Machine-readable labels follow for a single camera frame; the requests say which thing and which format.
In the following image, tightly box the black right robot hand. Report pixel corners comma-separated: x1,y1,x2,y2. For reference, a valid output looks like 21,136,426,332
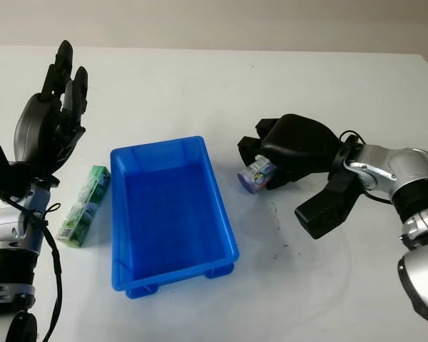
237,113,345,192

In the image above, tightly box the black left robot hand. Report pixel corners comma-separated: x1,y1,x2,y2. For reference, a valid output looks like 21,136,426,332
13,40,90,179

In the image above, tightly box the purple cylindrical can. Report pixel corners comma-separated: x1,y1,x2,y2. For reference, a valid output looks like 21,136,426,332
237,155,277,195

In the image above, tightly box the green toothpaste box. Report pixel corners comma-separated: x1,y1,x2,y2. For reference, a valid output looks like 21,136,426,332
55,165,112,248

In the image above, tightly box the blue plastic tray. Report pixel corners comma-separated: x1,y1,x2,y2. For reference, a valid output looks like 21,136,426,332
109,135,240,299

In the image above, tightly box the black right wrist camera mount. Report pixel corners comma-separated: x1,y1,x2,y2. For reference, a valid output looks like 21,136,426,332
294,137,367,240

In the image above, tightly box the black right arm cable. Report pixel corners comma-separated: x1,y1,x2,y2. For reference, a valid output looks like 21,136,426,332
340,130,393,206

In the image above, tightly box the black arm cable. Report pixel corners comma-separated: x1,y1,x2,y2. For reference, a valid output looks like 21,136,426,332
6,194,63,342
340,130,393,206

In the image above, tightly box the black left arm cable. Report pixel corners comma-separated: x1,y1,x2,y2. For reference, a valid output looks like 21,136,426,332
6,194,63,342

